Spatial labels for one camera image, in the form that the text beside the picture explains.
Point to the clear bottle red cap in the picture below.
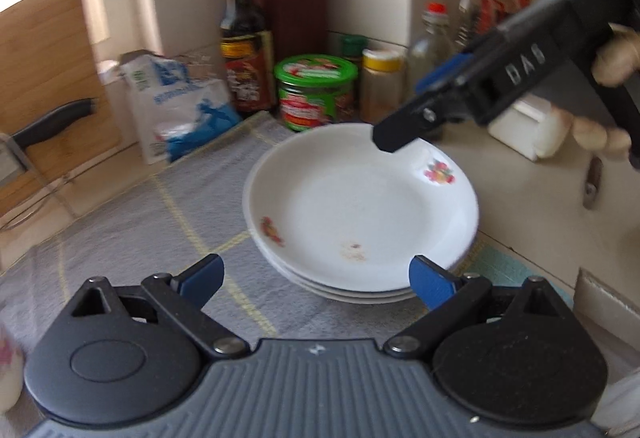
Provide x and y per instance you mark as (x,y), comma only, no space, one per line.
(430,48)

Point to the white floral bowl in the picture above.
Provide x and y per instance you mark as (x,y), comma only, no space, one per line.
(10,368)

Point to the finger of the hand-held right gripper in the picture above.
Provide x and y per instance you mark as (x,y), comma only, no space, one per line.
(400,128)
(445,71)

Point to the green lid sauce jar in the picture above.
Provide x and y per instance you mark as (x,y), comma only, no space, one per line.
(315,93)

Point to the white blue salt bag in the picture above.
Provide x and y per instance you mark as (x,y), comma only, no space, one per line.
(175,108)

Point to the dark vinegar bottle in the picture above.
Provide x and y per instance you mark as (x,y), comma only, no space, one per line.
(245,58)

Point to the bamboo cutting board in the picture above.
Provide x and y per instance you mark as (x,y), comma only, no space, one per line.
(45,58)

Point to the dark red knife block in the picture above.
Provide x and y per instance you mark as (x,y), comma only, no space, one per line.
(295,13)

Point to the grey checked cloth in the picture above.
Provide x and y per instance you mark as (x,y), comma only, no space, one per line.
(125,228)

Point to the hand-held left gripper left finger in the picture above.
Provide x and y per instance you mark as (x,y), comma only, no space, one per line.
(202,278)

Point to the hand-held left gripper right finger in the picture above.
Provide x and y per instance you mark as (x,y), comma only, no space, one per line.
(430,283)

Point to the white floral plate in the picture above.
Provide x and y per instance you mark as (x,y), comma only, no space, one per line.
(360,294)
(350,198)
(360,301)

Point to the small green lid jar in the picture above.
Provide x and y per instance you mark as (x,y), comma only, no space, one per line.
(354,51)

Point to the white plastic box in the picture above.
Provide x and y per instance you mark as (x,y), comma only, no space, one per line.
(520,128)

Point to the yellow lid spice jar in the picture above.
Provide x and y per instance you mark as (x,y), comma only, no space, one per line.
(382,83)

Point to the person's right hand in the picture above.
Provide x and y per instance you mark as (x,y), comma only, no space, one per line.
(607,63)

